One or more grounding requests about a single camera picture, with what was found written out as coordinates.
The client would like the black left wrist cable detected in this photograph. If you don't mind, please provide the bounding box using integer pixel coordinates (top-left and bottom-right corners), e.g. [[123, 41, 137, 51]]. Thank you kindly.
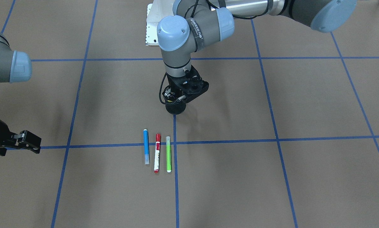
[[159, 73, 187, 105]]

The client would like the green highlighter pen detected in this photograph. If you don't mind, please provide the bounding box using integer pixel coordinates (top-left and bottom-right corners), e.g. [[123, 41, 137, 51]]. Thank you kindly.
[[165, 136, 172, 173]]

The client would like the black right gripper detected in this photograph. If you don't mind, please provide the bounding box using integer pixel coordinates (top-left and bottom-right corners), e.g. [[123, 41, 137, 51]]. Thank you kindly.
[[0, 120, 42, 156]]

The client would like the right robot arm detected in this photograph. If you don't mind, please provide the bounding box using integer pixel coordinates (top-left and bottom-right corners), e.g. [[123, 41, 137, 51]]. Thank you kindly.
[[0, 32, 41, 157]]

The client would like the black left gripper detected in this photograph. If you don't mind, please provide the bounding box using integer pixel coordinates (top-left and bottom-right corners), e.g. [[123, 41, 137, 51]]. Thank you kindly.
[[162, 66, 209, 103]]

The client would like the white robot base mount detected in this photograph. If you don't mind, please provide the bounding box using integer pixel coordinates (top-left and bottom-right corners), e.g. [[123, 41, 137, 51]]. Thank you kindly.
[[145, 0, 174, 46]]

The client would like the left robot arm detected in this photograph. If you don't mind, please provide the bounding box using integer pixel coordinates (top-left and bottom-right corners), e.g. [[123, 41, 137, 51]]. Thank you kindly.
[[156, 0, 357, 106]]

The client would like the black mesh pen cup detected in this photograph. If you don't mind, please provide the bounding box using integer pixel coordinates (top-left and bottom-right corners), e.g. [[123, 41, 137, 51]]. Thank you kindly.
[[165, 102, 186, 115]]

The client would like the blue marker pen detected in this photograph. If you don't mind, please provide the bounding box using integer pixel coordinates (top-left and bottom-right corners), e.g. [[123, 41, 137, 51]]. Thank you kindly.
[[143, 129, 150, 165]]

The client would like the red marker pen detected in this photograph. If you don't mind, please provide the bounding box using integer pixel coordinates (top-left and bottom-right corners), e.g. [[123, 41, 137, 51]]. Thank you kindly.
[[154, 133, 161, 174]]

